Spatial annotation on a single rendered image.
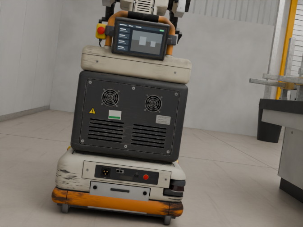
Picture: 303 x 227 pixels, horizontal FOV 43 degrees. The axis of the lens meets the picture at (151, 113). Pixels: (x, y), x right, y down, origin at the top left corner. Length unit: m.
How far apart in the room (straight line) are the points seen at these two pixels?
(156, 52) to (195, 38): 6.44
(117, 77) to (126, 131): 0.26
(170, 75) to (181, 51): 6.34
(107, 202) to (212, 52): 6.72
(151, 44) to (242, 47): 6.72
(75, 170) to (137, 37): 0.69
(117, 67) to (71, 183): 0.59
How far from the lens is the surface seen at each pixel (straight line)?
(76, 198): 1.86
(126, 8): 2.36
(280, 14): 3.23
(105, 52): 1.87
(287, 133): 3.22
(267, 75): 2.50
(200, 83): 8.23
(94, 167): 1.82
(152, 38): 1.83
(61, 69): 8.20
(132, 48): 1.85
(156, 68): 1.87
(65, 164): 1.84
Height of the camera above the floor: 0.62
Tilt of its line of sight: 3 degrees down
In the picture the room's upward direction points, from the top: 8 degrees clockwise
